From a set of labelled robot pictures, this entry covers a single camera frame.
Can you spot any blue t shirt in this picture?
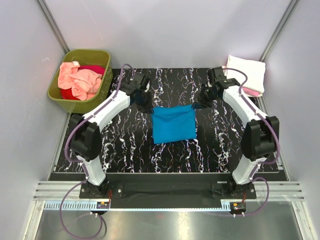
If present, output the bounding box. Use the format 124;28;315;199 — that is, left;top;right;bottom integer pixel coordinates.
151;105;197;144

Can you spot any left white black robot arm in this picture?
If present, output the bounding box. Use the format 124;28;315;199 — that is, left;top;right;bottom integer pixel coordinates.
64;72;153;198

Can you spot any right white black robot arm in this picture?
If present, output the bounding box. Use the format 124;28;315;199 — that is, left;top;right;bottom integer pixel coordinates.
192;67;280;199

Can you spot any black marble pattern mat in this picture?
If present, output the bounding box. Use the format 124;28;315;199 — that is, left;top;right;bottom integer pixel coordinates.
53;67;281;174

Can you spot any pink folded t shirt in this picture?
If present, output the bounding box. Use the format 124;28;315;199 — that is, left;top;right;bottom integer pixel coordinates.
242;87;265;98

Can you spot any salmon pink t shirt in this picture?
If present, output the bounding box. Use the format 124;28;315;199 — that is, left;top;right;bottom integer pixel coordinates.
57;61;103;102

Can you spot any red t shirt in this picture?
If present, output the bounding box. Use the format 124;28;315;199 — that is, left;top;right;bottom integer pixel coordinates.
59;64;106;101

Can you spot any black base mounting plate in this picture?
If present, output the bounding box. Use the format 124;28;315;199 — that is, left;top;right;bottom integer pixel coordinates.
79;173;257;206

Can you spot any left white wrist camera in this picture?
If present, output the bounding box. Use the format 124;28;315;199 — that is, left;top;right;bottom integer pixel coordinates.
144;82;150;93

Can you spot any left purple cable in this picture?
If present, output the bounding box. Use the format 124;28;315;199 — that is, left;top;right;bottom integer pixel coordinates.
59;63;137;238

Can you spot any right aluminium frame post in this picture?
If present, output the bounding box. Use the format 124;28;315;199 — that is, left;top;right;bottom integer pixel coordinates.
259;0;300;62

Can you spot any aluminium frame post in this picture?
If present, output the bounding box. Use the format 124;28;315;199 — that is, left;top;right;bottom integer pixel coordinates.
259;0;300;62
35;0;70;54

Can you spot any left aluminium frame post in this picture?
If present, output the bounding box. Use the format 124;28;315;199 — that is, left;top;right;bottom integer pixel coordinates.
35;0;70;54

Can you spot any aluminium cable duct rail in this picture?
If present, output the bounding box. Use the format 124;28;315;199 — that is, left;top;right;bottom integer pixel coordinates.
43;200;247;213

